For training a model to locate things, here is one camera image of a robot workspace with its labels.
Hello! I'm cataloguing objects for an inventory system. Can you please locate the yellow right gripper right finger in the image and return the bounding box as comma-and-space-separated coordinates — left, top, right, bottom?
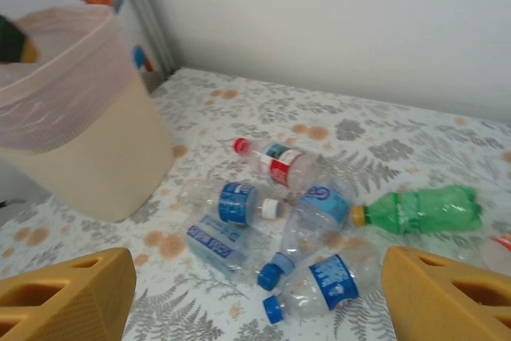
381, 245, 511, 341

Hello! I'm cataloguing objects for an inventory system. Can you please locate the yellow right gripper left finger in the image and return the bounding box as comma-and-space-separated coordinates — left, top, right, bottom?
0, 248, 137, 341

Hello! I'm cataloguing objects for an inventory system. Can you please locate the clear bottle light blue label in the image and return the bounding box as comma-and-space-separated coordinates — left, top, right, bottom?
257, 183, 357, 291

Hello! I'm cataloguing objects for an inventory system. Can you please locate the green plastic bottle yellow cap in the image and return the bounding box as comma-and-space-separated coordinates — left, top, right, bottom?
351, 184, 483, 237

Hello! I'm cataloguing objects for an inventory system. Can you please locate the clear bottle red label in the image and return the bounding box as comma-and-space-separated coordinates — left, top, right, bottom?
233, 137, 321, 190

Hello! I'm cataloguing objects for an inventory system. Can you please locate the blue orange wall figure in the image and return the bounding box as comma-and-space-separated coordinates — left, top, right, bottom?
132, 45, 155, 73

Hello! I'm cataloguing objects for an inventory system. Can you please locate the aluminium frame post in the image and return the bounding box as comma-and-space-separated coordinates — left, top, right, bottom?
113, 0, 176, 93

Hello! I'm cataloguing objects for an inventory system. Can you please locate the clear bottle orange cap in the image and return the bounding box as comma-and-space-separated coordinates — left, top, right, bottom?
477, 232, 511, 276

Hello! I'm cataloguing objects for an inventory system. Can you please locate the beige bin with pink liner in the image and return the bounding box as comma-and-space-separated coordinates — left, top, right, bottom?
0, 4, 176, 223

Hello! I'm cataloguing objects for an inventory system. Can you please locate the clear soda water bottle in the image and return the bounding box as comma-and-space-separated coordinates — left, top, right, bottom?
185, 212, 276, 278

